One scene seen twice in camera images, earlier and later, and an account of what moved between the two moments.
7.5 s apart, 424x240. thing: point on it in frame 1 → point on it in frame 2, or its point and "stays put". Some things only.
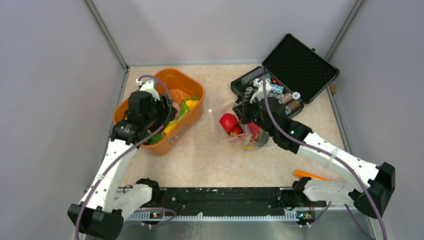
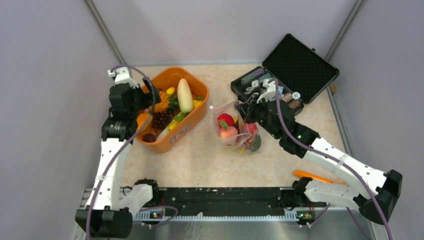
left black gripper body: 158,113 → 142,100
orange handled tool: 300,174 stays put
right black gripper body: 251,113 stays put
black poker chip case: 297,74 stays put
